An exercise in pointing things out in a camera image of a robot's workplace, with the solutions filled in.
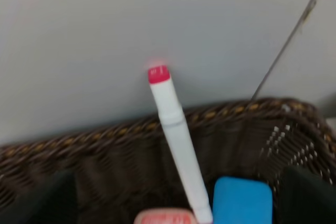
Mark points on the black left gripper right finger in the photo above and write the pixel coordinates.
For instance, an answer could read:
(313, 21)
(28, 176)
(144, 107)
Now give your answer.
(305, 198)

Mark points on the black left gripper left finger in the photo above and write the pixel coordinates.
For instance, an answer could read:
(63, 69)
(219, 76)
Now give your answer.
(55, 201)

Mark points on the black felt whiteboard eraser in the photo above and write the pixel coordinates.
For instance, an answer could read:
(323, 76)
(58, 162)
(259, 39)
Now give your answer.
(238, 200)

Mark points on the pink bottle white cap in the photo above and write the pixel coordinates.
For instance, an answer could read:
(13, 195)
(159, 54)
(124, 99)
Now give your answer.
(165, 216)

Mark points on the white marker pink caps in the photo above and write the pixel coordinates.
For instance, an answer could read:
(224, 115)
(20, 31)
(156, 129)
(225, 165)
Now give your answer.
(178, 137)

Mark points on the dark brown wicker basket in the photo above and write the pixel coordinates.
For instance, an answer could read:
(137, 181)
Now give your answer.
(127, 167)

